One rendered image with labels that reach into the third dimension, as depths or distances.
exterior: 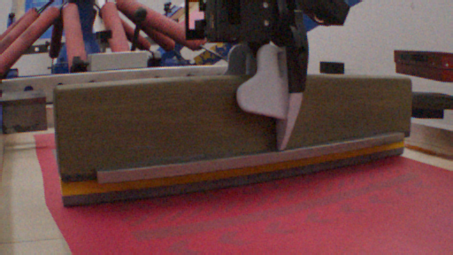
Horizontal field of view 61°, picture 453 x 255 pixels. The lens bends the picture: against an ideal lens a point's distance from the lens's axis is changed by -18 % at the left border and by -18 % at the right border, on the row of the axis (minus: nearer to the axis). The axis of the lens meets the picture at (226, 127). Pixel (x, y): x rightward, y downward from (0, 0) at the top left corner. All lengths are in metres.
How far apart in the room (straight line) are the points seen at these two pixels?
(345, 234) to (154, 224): 0.14
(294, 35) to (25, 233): 0.27
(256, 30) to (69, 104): 0.16
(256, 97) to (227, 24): 0.07
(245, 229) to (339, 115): 0.19
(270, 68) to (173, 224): 0.15
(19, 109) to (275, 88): 0.36
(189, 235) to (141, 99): 0.11
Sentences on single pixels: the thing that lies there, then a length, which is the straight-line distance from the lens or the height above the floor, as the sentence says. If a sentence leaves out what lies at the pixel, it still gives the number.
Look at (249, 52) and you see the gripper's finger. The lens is 0.43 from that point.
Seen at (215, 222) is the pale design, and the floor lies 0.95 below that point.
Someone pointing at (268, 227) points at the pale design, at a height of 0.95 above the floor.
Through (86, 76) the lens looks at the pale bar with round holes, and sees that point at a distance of 0.85.
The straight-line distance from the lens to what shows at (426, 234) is 0.32.
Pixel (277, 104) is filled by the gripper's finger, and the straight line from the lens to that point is 0.39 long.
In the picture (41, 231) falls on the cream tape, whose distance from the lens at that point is 0.32.
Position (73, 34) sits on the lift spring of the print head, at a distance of 1.17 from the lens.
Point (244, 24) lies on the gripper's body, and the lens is 0.37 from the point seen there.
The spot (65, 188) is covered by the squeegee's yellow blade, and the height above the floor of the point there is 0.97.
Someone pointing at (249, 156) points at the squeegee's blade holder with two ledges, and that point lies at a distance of 0.39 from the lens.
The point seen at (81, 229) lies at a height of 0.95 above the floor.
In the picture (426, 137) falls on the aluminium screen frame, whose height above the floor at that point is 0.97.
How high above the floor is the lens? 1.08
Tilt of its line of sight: 10 degrees down
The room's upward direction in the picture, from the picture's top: straight up
